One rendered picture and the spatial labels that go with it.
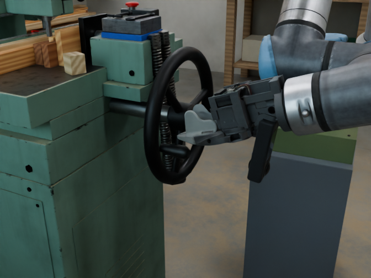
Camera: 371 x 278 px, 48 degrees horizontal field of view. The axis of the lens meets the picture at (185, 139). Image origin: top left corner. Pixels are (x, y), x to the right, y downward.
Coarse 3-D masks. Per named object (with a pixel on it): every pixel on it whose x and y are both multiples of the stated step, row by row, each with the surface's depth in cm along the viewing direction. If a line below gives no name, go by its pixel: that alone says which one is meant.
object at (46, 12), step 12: (12, 0) 92; (24, 0) 91; (36, 0) 89; (48, 0) 88; (60, 0) 90; (12, 12) 94; (24, 12) 92; (36, 12) 90; (48, 12) 89; (60, 12) 91; (72, 12) 94
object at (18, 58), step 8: (16, 48) 89; (24, 48) 89; (32, 48) 90; (0, 56) 83; (8, 56) 85; (16, 56) 87; (24, 56) 89; (32, 56) 91; (0, 64) 84; (8, 64) 86; (16, 64) 87; (24, 64) 89; (32, 64) 91; (0, 72) 84
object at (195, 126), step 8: (192, 112) 71; (192, 120) 71; (200, 120) 70; (208, 120) 70; (192, 128) 72; (200, 128) 71; (208, 128) 70; (216, 128) 70; (184, 136) 73; (192, 136) 72
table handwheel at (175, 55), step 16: (192, 48) 84; (176, 64) 78; (208, 64) 92; (160, 80) 75; (208, 80) 94; (160, 96) 75; (208, 96) 97; (112, 112) 95; (128, 112) 92; (144, 112) 90; (160, 112) 76; (176, 112) 85; (144, 128) 76; (176, 128) 87; (144, 144) 77; (176, 144) 88; (160, 160) 79; (176, 160) 88; (192, 160) 95; (160, 176) 81; (176, 176) 87
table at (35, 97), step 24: (24, 72) 86; (48, 72) 86; (96, 72) 87; (0, 96) 74; (24, 96) 72; (48, 96) 76; (72, 96) 82; (96, 96) 89; (120, 96) 89; (144, 96) 88; (0, 120) 76; (24, 120) 73; (48, 120) 77
